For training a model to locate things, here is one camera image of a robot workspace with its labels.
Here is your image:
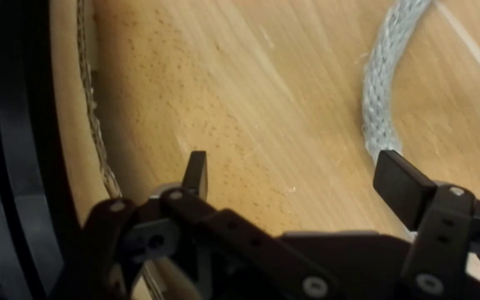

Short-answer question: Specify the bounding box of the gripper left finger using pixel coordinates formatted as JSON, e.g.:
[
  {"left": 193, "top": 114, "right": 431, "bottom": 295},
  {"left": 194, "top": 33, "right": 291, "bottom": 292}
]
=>
[{"left": 50, "top": 151, "right": 340, "bottom": 300}]

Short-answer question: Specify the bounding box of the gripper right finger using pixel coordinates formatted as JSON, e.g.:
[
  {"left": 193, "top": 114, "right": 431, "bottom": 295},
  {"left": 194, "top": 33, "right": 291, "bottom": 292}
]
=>
[{"left": 372, "top": 150, "right": 480, "bottom": 300}]

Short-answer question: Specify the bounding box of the black board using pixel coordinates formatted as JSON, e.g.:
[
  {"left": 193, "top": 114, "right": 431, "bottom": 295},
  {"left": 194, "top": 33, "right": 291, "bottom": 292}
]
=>
[{"left": 0, "top": 0, "right": 83, "bottom": 300}]

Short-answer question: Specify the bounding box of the grey braided rope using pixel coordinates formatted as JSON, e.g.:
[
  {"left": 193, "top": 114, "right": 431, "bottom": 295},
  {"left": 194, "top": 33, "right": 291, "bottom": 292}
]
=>
[{"left": 361, "top": 0, "right": 434, "bottom": 243}]

